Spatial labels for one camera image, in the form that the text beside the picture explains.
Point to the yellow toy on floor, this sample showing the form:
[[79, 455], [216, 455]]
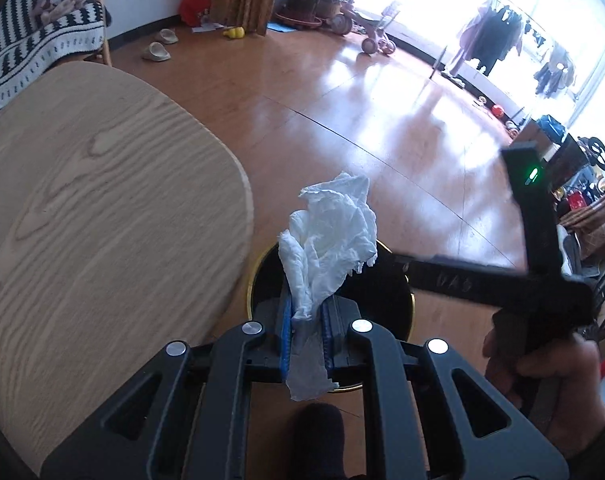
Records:
[[234, 33]]

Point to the clothes drying rack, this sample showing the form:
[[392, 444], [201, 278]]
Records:
[[506, 47]]

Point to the beige slipper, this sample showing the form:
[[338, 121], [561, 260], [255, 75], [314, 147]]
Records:
[[156, 52], [167, 36]]

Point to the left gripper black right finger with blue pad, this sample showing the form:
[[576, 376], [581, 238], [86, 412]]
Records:
[[428, 414]]

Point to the beige slipper near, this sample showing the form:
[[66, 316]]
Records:
[[156, 52]]

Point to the black bin gold rim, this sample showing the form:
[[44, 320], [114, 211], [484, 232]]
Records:
[[376, 294]]

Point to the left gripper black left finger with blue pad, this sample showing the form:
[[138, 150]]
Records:
[[184, 414]]

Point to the black white striped blanket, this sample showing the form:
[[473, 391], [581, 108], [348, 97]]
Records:
[[28, 48]]

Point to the red bag on floor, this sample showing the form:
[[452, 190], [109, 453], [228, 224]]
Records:
[[192, 12]]

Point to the pink children's tricycle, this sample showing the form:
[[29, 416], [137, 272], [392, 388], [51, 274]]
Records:
[[373, 27]]

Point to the person's right hand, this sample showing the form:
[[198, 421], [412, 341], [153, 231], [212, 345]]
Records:
[[557, 385]]

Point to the white tissue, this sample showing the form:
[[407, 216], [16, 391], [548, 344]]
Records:
[[333, 236]]

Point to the beige slipper far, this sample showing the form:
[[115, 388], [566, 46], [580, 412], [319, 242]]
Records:
[[167, 36]]

